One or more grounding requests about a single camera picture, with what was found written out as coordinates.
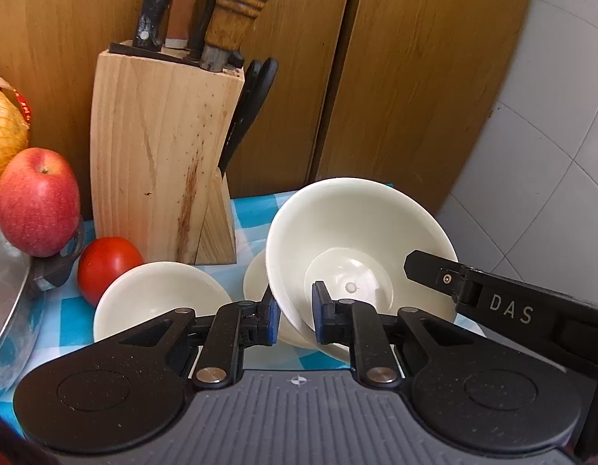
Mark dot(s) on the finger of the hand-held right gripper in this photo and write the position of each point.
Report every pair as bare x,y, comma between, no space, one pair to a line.
432,271

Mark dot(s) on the blue white checkered tablecloth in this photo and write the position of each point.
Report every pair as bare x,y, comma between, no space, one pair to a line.
253,213

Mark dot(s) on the black scissors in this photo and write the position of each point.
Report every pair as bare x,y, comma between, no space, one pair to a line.
253,92

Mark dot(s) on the grey pot lid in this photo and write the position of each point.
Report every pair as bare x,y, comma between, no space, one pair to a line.
3,271

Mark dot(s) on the red tomato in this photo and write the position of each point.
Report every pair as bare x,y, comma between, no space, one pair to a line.
108,266

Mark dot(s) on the wooden cabinet door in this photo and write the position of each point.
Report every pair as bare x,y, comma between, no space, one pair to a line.
415,82
52,34

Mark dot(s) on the cream bowl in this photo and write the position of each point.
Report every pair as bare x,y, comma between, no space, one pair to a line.
255,276
153,290
347,218

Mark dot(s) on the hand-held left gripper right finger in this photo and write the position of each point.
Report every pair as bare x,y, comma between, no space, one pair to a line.
322,317

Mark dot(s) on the wooden knife block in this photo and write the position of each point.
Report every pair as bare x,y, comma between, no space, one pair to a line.
153,155

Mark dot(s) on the red apple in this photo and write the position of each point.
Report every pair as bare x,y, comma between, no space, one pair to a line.
37,203

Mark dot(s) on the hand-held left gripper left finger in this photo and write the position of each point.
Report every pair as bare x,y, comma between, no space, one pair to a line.
270,322

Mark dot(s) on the pomelo in yellow net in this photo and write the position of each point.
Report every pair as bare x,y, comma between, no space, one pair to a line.
3,135

